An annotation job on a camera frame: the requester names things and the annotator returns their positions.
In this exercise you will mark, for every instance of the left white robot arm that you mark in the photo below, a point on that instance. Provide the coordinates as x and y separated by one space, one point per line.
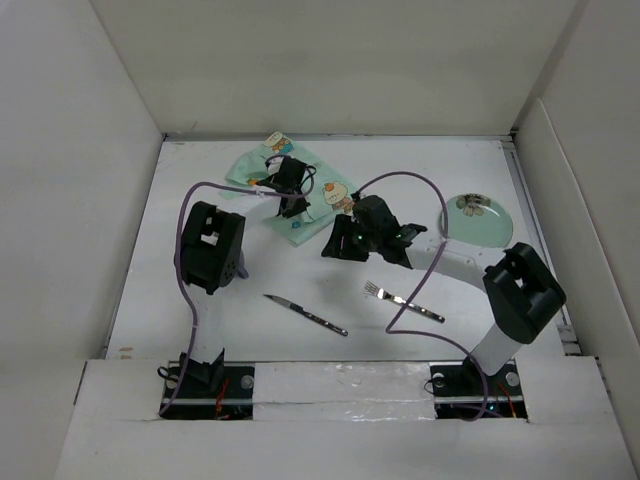
208 256

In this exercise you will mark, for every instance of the light green floral plate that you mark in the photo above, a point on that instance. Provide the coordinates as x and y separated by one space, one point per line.
478 220

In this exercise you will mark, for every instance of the purple ceramic mug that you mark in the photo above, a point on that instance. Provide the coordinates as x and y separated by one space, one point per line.
241 271

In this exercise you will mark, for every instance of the steel table knife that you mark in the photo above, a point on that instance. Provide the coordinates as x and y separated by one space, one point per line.
287 304

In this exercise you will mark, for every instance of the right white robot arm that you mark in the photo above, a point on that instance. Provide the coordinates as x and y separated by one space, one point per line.
523 294

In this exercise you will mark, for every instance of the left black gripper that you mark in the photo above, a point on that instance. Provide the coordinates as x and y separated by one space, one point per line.
299 208

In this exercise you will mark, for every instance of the steel fork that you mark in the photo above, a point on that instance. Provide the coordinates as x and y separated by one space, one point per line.
375 291

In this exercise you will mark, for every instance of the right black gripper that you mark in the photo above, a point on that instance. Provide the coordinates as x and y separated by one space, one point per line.
344 224

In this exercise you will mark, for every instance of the green cartoon print cloth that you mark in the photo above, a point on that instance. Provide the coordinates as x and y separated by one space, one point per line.
331 193

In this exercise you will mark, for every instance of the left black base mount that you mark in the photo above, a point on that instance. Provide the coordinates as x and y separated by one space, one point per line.
208 391

